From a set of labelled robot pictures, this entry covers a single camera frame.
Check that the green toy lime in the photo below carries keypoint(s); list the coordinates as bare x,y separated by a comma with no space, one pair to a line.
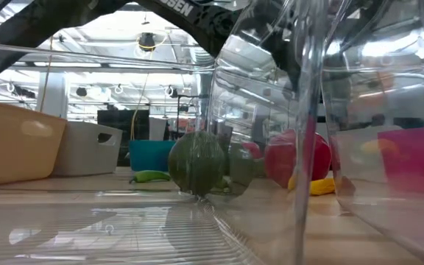
196,163

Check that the black round ceiling device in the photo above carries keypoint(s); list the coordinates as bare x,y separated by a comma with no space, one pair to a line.
147,41

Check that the pink plastic bin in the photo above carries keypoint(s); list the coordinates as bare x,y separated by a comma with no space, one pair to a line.
414,162

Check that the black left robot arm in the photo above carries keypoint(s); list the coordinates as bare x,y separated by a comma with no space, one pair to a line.
197,18

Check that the small green chili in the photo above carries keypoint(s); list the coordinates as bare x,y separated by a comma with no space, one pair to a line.
151,176

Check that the tan plastic basket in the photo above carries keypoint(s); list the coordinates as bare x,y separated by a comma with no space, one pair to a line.
13,147

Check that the small yellow chili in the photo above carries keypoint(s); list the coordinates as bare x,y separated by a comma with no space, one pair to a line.
322,187

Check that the dark blue plastic bin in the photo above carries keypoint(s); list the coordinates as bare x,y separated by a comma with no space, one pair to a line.
149,156

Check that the clear plastic bin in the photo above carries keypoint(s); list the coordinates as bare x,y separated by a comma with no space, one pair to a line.
87,228
399,228

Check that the grey plastic basket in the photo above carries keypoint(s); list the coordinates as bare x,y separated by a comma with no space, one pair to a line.
83,147

